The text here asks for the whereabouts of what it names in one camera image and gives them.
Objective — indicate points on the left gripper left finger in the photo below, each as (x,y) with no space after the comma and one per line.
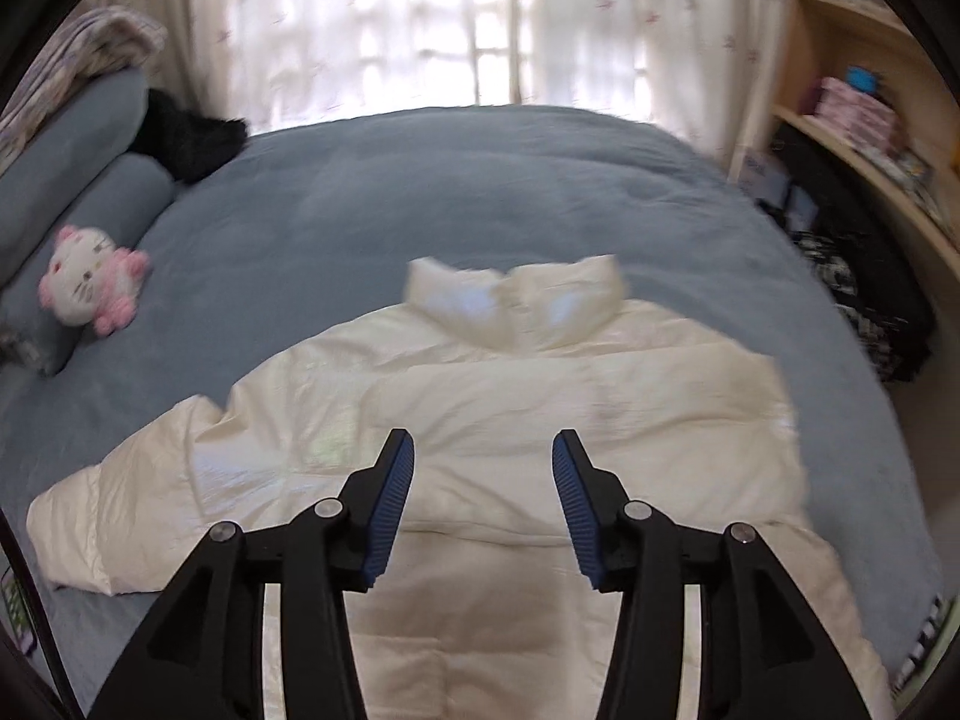
(198,652)

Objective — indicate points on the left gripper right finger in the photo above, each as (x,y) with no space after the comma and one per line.
(764,654)

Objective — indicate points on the white puffer down jacket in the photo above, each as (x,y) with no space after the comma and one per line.
(482,612)

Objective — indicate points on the black white patterned cloth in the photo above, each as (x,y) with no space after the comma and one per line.
(876,291)

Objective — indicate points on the pink white cat plush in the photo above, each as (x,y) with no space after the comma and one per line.
(92,281)

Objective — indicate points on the blue-grey bed cover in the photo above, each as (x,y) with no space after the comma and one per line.
(318,226)

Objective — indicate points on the lower blue-grey rolled pillow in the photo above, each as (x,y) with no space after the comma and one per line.
(124,202)

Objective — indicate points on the blue-grey rolled pillow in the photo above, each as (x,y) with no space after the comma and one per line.
(124,202)
(74,147)

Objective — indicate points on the white cardboard box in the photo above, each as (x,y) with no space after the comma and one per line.
(763,178)

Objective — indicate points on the black fluffy garment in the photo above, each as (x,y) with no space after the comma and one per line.
(188,145)

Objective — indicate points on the pink stacked boxes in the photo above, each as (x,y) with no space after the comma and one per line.
(857,117)

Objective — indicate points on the upper blue-grey rolled pillow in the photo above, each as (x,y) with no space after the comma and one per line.
(74,147)

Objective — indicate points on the wooden bookshelf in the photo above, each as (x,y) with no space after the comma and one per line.
(863,43)

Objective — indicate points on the floral folded blanket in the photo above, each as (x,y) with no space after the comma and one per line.
(100,41)

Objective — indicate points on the white floral curtains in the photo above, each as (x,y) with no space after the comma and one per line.
(703,70)

